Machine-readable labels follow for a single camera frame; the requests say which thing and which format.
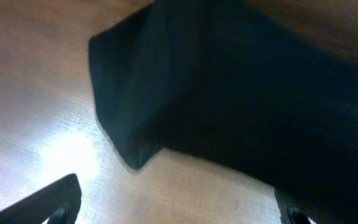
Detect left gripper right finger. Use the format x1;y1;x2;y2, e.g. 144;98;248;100
274;189;314;224

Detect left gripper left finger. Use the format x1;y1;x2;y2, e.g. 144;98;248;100
0;174;82;224

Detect black trousers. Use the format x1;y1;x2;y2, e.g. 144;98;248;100
88;1;358;223

